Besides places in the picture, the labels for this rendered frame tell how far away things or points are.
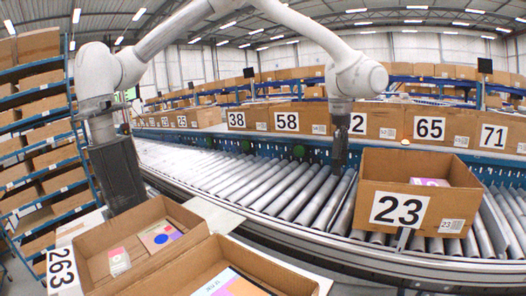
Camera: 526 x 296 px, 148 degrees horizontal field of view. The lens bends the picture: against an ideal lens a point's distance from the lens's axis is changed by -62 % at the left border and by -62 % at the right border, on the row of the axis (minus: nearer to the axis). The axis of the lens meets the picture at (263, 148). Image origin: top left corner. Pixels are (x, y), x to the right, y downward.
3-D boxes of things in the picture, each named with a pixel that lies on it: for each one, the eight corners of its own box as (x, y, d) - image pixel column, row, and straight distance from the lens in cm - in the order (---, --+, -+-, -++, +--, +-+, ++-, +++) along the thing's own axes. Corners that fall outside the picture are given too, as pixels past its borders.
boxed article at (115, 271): (129, 256, 71) (122, 245, 68) (134, 277, 63) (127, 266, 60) (114, 262, 72) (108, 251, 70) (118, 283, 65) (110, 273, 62)
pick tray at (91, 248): (85, 261, 81) (70, 238, 77) (169, 215, 84) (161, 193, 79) (107, 320, 60) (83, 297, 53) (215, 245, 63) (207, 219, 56)
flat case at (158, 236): (160, 267, 62) (158, 263, 61) (137, 238, 77) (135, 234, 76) (196, 243, 65) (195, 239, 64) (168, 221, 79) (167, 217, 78)
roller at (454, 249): (449, 258, 66) (465, 256, 67) (431, 177, 108) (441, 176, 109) (446, 269, 70) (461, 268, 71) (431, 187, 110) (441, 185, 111)
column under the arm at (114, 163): (113, 238, 84) (77, 154, 74) (101, 213, 108) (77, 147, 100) (167, 209, 88) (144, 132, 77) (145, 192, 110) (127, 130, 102)
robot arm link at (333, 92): (321, 97, 77) (336, 100, 65) (317, 57, 78) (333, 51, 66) (346, 96, 82) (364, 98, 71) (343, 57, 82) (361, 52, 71)
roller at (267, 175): (231, 208, 83) (226, 211, 87) (292, 163, 119) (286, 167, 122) (225, 198, 82) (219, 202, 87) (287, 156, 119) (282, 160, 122)
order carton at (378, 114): (330, 137, 110) (329, 106, 107) (342, 126, 137) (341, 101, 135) (403, 144, 105) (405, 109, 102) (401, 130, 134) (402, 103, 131)
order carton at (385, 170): (350, 228, 65) (357, 179, 55) (360, 184, 89) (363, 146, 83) (466, 238, 74) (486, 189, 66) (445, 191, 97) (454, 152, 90)
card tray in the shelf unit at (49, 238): (25, 257, 222) (19, 247, 218) (28, 240, 248) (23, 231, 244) (59, 239, 209) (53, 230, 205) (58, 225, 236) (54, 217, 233)
